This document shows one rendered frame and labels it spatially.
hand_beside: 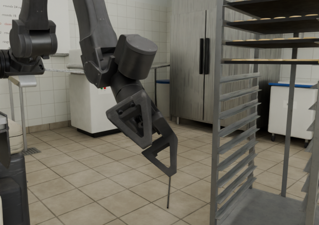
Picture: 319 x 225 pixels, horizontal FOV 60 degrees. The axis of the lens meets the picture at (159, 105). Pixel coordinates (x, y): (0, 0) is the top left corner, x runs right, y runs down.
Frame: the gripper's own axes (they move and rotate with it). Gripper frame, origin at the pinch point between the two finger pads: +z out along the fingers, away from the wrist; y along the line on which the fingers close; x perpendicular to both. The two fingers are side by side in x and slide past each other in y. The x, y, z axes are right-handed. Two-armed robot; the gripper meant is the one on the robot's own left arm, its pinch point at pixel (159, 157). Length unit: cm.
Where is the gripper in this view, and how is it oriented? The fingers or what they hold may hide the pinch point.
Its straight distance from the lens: 41.6
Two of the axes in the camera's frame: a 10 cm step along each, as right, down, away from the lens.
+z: 3.6, 6.3, -6.9
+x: -8.5, 5.2, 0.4
